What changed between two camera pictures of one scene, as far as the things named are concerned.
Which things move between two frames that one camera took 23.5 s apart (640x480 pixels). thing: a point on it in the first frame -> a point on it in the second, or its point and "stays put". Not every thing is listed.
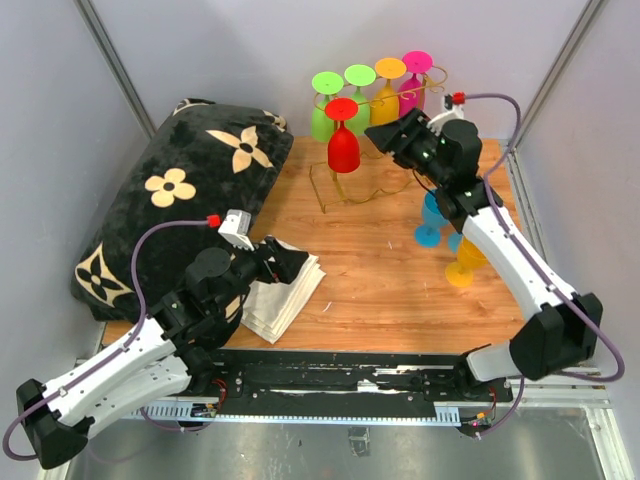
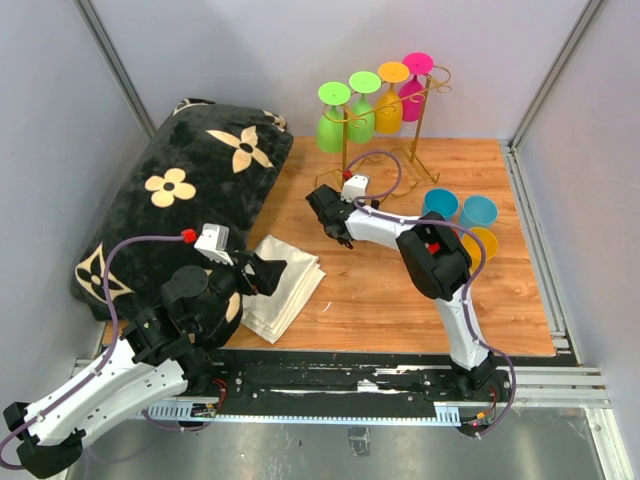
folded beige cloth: [271, 308] stays put
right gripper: [390, 137] -> [338, 196]
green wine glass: [326, 83] -> [330, 124]
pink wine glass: [411, 95] stays put
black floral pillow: [201, 160] stays put
